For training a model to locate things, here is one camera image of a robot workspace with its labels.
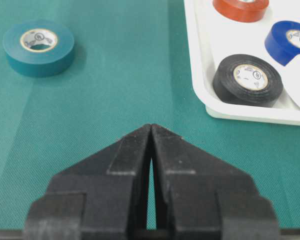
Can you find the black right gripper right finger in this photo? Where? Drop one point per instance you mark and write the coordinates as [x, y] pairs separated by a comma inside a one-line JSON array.
[[201, 197]]

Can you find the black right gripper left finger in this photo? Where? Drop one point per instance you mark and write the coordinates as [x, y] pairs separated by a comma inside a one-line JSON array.
[[103, 197]]

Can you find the black tape roll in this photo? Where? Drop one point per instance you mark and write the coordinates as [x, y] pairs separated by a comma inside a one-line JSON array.
[[243, 79]]

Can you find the white tape roll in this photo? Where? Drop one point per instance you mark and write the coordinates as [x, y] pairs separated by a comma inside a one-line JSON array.
[[291, 79]]

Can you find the blue tape roll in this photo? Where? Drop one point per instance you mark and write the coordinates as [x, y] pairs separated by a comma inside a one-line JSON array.
[[283, 41]]

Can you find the red tape roll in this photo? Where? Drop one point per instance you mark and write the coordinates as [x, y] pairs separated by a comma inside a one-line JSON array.
[[245, 11]]

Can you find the white plastic tray case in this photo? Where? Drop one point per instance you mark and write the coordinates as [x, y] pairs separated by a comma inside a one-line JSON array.
[[212, 37]]

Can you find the green tape roll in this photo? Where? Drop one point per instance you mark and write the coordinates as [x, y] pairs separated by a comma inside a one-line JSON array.
[[39, 48]]

